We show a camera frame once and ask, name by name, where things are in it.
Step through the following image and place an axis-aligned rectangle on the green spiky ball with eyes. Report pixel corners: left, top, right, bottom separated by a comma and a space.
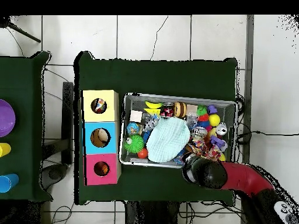
123, 134, 145, 155

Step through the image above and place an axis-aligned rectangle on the colourful polka dot cloth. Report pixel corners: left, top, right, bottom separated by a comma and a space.
93, 99, 106, 113

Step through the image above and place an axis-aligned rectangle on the multicolour patterned cloth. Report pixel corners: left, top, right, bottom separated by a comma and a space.
189, 137, 223, 162

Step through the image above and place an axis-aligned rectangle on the clear mesh bin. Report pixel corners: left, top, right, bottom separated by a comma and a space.
119, 93, 237, 173

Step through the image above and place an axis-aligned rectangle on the wooden box with three holes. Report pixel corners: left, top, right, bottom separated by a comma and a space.
81, 89, 122, 187

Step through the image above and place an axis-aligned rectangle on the yellow cheese wedge toy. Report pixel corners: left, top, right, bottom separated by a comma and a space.
144, 108, 162, 116

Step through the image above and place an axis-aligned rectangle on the plain wooden block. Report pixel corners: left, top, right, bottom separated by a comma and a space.
130, 110, 143, 123

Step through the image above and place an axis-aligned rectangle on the blue globe ball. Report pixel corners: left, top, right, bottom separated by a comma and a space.
127, 122, 141, 136

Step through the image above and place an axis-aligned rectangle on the mint green muslin cloth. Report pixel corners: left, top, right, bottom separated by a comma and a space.
146, 116, 192, 163

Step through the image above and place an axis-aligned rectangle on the red ball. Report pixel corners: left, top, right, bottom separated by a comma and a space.
137, 147, 149, 159

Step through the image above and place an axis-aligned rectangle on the dark green tablecloth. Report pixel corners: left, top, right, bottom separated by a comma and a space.
74, 51, 239, 206

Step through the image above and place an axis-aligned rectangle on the dark green side table cloth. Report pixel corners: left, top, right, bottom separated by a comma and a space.
0, 51, 52, 202

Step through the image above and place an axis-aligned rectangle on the purple plate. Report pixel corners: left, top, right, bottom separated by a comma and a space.
0, 99, 17, 138

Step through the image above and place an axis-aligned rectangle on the yellow cup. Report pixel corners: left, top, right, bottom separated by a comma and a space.
0, 142, 12, 158

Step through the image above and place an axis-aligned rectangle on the blue cup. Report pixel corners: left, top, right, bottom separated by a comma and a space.
0, 173, 20, 194

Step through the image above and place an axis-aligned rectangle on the black tripod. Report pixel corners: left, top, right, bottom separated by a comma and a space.
0, 16, 42, 44

